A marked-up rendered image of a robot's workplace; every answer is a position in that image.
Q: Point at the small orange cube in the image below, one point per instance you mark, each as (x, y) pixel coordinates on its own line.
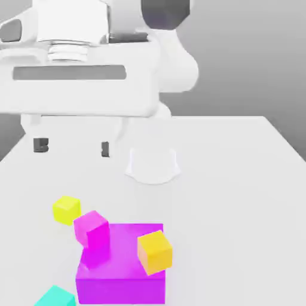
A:
(155, 253)

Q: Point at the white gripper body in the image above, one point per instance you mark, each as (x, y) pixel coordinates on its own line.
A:
(79, 95)

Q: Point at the large purple box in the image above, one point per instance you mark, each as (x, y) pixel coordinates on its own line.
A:
(122, 286)

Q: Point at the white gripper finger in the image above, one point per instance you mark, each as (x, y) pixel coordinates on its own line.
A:
(105, 149)
(40, 145)

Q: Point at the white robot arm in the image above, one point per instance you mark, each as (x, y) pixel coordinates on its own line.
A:
(178, 68)

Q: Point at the small magenta cube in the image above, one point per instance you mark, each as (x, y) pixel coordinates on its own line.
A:
(95, 241)

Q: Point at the small yellow cube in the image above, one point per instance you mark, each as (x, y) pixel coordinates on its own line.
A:
(66, 210)

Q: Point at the small cyan cube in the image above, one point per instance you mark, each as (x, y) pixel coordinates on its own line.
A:
(56, 297)

